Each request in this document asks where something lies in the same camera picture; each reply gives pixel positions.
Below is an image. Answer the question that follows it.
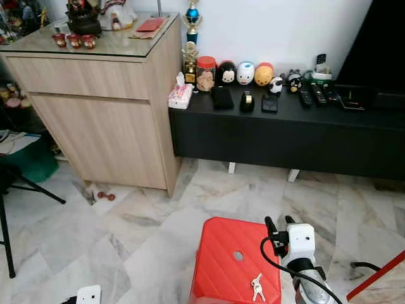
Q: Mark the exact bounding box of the small silver key bunch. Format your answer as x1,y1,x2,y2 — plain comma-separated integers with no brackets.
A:
251,274,266,302

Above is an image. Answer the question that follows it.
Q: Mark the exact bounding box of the red plastic stool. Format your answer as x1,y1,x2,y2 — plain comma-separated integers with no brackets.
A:
190,217,282,304

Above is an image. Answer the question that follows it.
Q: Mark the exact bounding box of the black low tv console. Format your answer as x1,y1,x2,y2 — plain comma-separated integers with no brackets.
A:
170,85,405,181

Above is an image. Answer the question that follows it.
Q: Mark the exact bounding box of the small black box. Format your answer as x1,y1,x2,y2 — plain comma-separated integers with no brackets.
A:
262,94,279,113

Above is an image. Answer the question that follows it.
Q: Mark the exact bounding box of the black remote control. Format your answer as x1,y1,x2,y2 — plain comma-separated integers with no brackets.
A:
299,89,314,107
311,84,328,105

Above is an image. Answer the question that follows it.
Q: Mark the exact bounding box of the black tape dispenser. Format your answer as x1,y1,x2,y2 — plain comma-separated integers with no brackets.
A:
240,91,255,113

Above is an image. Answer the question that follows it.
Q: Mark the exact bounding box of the small panda figurine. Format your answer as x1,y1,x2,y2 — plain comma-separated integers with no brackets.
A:
269,77,284,94

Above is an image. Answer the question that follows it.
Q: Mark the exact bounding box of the dark bear figurine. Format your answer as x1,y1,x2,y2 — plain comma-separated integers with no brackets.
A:
286,70,303,93

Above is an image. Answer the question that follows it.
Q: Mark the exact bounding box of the orange yellow plush toy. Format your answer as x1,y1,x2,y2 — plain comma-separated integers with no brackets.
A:
254,63,274,87

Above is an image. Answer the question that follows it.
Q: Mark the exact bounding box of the green white desk holder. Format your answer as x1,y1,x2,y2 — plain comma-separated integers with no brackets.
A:
310,54,333,83

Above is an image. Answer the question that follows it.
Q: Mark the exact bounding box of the white plush toy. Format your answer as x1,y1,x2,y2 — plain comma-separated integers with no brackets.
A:
237,61,255,86

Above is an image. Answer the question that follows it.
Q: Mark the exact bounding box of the black mouse plush toy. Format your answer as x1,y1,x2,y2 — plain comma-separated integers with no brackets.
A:
217,61,237,86

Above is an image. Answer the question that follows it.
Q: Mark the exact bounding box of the pink white tissue pack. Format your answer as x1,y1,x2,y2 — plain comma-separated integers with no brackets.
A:
168,73,194,110

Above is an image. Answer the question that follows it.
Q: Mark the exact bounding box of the red lid snack jar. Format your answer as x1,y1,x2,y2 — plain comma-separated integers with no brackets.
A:
196,56,217,92

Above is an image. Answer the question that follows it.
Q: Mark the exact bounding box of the small gold trophy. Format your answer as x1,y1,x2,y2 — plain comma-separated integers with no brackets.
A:
182,43,199,83

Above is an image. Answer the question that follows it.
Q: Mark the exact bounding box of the light wood cabinet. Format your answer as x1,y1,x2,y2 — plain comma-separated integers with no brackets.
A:
0,13,184,197

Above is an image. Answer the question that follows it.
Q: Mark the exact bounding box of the black television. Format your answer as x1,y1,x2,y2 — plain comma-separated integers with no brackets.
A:
333,0,405,96

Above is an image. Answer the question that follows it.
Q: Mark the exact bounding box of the blue gold trophy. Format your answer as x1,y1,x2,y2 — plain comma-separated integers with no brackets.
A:
184,0,202,45

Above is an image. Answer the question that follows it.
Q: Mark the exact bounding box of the red packet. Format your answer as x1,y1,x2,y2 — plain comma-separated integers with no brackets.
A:
137,18,166,32

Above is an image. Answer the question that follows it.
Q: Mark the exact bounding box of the green bin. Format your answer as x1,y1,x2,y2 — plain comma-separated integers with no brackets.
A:
0,133,59,184

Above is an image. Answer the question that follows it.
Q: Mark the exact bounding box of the white statue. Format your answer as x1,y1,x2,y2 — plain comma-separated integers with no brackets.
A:
101,0,137,31

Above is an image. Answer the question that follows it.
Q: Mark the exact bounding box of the black tripod stand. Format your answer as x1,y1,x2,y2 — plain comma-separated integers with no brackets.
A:
0,161,66,279

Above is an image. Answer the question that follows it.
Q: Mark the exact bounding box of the black incense burner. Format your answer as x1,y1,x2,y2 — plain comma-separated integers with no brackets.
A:
66,0,102,35

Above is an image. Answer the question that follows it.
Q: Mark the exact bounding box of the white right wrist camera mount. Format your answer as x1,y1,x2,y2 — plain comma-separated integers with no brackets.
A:
285,223,316,267

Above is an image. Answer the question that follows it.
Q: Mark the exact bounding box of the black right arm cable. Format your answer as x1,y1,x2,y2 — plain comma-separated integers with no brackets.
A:
260,236,342,304

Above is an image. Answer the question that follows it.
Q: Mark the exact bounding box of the black floor cable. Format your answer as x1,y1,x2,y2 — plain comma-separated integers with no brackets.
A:
351,261,380,273

